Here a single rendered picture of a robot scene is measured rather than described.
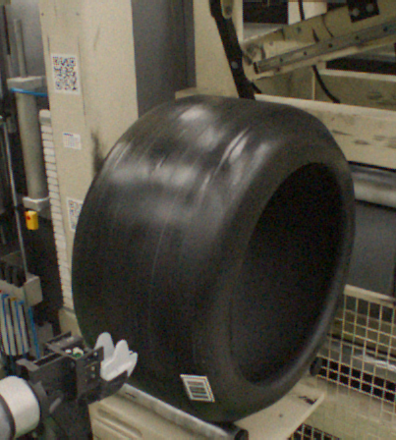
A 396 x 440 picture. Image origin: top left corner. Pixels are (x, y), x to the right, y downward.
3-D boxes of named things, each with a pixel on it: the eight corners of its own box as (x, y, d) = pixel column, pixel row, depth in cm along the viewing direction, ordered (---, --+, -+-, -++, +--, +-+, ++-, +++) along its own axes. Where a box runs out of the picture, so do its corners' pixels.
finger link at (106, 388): (135, 373, 91) (90, 397, 84) (135, 382, 91) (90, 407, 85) (111, 362, 93) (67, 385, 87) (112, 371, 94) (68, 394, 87)
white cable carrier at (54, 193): (65, 313, 144) (38, 110, 126) (81, 304, 148) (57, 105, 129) (78, 319, 142) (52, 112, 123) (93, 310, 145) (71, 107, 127)
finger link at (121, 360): (149, 332, 94) (105, 355, 87) (149, 366, 96) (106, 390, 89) (135, 326, 96) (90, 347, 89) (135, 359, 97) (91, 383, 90)
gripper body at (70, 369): (109, 345, 86) (40, 378, 77) (110, 398, 89) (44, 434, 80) (72, 328, 90) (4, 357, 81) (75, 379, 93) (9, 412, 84)
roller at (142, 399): (97, 387, 130) (97, 368, 128) (112, 380, 133) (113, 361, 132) (234, 457, 109) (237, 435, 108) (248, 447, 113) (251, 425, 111)
